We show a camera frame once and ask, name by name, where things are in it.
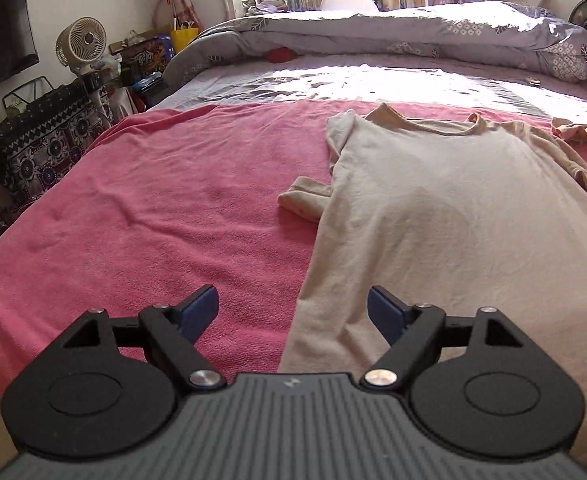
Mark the pink blanket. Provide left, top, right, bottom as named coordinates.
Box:
left=0, top=99, right=587, bottom=401

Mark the white desk fan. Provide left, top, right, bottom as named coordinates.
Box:
left=56, top=16, right=124, bottom=128

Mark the purple patterned quilt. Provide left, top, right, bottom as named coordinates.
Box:
left=162, top=0, right=587, bottom=86

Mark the beige T-shirt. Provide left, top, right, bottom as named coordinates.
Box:
left=277, top=102, right=587, bottom=441

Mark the yellow gift bag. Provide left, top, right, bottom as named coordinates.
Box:
left=170, top=24, right=200, bottom=55

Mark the black wire basket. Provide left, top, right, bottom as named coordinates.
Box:
left=2, top=76, right=56, bottom=111

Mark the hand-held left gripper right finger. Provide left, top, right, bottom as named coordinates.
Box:
left=361, top=285, right=539, bottom=390

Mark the printed shopping bag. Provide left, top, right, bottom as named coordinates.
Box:
left=122, top=35, right=176, bottom=81

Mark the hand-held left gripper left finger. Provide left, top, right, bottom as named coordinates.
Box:
left=48, top=284, right=226, bottom=390

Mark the black patterned cloth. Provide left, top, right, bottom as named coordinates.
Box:
left=0, top=80, right=111, bottom=211

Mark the lilac bed sheet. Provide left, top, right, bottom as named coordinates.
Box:
left=146, top=52, right=587, bottom=121

